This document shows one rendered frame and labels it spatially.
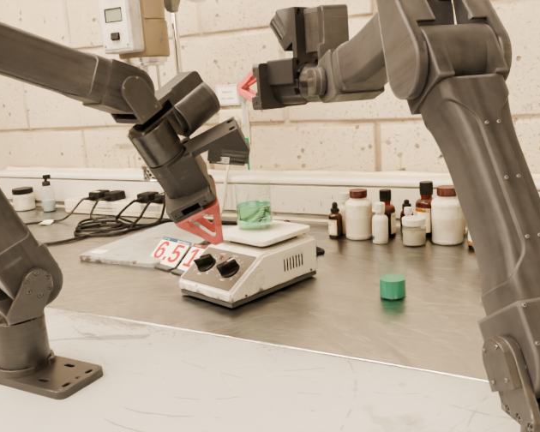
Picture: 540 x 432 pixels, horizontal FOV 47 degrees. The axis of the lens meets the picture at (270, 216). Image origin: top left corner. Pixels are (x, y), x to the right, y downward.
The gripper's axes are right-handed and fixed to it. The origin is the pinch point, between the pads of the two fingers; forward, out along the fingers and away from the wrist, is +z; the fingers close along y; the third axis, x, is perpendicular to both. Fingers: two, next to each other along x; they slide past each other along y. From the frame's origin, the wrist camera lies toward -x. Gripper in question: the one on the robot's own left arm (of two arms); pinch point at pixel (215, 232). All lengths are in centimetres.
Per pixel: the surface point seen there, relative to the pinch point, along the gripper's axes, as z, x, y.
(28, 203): 17, 63, 91
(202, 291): 7.9, 6.6, -0.8
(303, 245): 12.7, -10.0, 5.0
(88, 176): 17, 41, 86
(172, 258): 12.9, 14.0, 19.9
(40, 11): -24, 33, 114
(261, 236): 7.2, -4.9, 4.7
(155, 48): -16.2, 0.2, 46.0
